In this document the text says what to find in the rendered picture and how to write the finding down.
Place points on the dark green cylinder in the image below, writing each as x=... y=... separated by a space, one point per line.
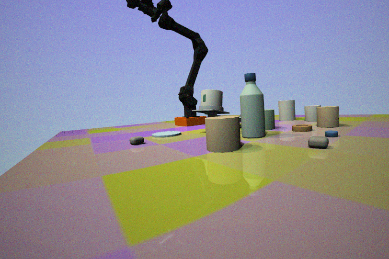
x=269 y=119

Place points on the blue short cylinder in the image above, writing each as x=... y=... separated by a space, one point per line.
x=331 y=133

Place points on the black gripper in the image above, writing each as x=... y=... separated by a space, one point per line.
x=141 y=6

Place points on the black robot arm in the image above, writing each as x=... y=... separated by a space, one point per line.
x=200 y=51

